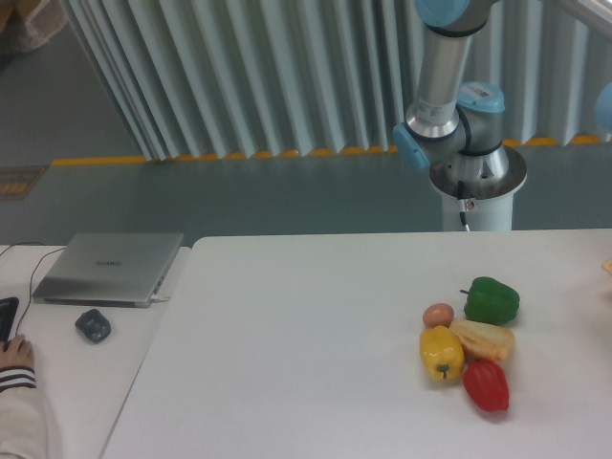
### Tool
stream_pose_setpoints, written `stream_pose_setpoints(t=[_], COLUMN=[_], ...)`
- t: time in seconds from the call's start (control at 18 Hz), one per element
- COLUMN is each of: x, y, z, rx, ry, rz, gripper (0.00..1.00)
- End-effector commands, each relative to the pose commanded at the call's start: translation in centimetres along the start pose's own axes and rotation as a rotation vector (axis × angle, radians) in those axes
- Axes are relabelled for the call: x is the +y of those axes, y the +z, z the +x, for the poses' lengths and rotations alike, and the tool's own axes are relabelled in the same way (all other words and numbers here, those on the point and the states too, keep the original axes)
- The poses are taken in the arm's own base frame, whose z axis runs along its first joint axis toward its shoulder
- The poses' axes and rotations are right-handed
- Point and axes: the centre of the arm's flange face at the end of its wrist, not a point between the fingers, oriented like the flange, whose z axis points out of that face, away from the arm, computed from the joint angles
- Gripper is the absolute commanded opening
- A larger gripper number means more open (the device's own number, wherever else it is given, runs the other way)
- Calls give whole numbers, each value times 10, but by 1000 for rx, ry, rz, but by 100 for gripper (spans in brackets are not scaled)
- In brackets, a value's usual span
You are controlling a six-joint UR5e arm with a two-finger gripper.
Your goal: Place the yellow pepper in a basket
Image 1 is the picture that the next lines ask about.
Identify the cream sleeved forearm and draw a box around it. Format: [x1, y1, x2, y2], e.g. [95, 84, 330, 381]
[1, 365, 49, 458]

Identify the red bell pepper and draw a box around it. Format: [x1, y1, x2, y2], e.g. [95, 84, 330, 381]
[463, 360, 510, 412]

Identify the brown egg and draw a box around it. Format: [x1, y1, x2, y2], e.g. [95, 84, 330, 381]
[423, 303, 454, 328]

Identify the green bell pepper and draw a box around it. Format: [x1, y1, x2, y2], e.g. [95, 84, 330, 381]
[464, 276, 520, 325]

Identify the grey folding screen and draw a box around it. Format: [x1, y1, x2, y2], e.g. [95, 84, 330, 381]
[63, 1, 611, 161]

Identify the person's hand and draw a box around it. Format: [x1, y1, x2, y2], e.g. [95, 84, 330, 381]
[0, 335, 34, 370]

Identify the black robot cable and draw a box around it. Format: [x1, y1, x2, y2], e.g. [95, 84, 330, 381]
[457, 180, 472, 233]

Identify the wicker basket edge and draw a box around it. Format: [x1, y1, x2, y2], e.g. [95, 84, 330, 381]
[601, 259, 612, 274]

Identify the black keyboard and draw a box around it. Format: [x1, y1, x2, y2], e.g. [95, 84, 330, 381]
[0, 296, 19, 342]

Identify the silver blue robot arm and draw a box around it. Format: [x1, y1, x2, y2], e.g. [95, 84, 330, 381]
[393, 1, 611, 169]

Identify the yellow bell pepper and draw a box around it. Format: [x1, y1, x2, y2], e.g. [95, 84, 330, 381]
[420, 325, 465, 381]

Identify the thin black cable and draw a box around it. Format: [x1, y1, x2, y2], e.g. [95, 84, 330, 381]
[0, 241, 67, 339]

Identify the silver closed laptop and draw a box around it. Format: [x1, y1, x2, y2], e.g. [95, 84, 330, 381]
[33, 232, 184, 307]

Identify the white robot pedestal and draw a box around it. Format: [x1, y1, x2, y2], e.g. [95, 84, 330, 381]
[429, 145, 527, 232]

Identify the toast bread slice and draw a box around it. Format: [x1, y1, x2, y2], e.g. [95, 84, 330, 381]
[449, 319, 515, 361]

